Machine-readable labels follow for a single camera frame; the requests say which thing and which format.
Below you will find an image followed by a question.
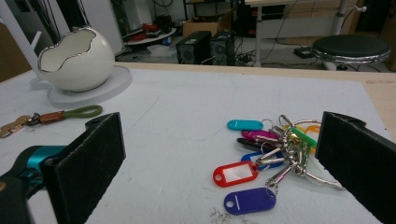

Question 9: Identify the white round low table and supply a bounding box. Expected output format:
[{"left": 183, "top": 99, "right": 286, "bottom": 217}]
[{"left": 122, "top": 27, "right": 177, "bottom": 47}]

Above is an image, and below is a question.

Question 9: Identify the white mat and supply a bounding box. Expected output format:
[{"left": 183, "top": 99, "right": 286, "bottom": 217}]
[{"left": 0, "top": 67, "right": 393, "bottom": 224}]

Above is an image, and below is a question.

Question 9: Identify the cardboard box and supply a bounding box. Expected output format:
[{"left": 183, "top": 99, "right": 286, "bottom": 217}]
[{"left": 182, "top": 12, "right": 234, "bottom": 38}]

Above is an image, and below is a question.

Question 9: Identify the black round stool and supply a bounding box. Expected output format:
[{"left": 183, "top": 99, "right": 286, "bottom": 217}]
[{"left": 311, "top": 34, "right": 391, "bottom": 71}]

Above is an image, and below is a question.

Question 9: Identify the white stand post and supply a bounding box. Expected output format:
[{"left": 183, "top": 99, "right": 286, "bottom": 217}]
[{"left": 0, "top": 0, "right": 43, "bottom": 78}]

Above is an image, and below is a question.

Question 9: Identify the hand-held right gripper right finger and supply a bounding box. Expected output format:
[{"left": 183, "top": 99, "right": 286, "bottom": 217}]
[{"left": 315, "top": 110, "right": 396, "bottom": 224}]

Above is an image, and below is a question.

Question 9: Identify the black power adapter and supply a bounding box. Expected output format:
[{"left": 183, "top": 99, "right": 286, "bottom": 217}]
[{"left": 293, "top": 46, "right": 314, "bottom": 60}]

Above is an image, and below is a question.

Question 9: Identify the bunch of coloured key tags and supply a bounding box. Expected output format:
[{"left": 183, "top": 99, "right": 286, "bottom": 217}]
[{"left": 212, "top": 114, "right": 345, "bottom": 217}]

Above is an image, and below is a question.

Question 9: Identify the white egg-shaped bowl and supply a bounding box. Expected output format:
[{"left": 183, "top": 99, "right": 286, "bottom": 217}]
[{"left": 36, "top": 26, "right": 116, "bottom": 93}]

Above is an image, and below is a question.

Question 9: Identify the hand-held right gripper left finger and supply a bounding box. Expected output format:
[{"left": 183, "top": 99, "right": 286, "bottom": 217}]
[{"left": 41, "top": 111, "right": 127, "bottom": 224}]

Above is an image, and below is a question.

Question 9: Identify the green and brown keychain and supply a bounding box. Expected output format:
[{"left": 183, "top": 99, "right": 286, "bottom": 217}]
[{"left": 0, "top": 105, "right": 104, "bottom": 139}]

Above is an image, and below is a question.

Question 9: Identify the black computer tower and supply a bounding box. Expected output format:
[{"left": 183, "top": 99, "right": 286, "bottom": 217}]
[
  {"left": 210, "top": 30, "right": 236, "bottom": 66},
  {"left": 176, "top": 30, "right": 213, "bottom": 65}
]

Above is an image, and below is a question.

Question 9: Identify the white round base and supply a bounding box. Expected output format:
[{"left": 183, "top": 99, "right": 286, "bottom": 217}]
[{"left": 30, "top": 64, "right": 134, "bottom": 109}]

